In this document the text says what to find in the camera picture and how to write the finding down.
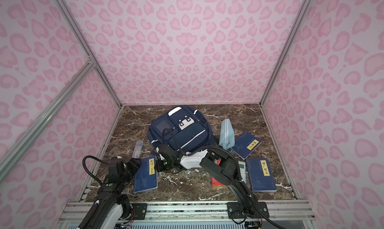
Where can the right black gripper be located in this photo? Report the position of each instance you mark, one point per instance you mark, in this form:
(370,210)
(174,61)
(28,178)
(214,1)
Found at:
(158,164)

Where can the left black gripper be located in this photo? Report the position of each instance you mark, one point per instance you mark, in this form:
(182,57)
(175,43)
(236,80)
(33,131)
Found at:
(135,165)

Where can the navy blue student backpack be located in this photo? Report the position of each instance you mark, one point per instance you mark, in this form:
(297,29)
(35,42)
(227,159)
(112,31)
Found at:
(182,128)

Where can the blue book yellow label back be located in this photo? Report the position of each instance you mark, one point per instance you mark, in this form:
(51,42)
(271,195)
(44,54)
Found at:
(245,144)

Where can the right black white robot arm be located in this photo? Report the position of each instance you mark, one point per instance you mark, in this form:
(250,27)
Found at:
(200,150)

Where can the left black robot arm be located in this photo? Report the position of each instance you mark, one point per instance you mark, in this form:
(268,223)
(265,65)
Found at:
(110,204)

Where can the transparent ruler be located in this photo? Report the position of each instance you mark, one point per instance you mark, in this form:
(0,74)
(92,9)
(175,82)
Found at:
(137,149)

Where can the red rectangular box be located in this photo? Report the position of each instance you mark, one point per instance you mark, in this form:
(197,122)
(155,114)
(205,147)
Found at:
(217,185)

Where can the light blue pencil case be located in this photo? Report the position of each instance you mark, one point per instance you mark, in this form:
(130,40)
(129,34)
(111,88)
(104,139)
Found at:
(227,135)

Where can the teal calculator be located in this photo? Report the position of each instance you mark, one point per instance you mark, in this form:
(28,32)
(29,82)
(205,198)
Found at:
(242,166)

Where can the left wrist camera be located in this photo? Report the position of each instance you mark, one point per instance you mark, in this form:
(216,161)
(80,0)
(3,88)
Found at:
(116,169)

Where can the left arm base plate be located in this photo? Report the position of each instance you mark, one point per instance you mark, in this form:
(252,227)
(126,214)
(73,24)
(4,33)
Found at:
(135,211)

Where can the aluminium front rail frame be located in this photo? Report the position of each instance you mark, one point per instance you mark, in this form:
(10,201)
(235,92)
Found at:
(291,214)

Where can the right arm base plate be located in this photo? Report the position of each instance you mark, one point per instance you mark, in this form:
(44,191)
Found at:
(236,211)

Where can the aluminium diagonal frame bar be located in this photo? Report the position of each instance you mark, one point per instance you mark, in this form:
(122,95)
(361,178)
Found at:
(29,137)

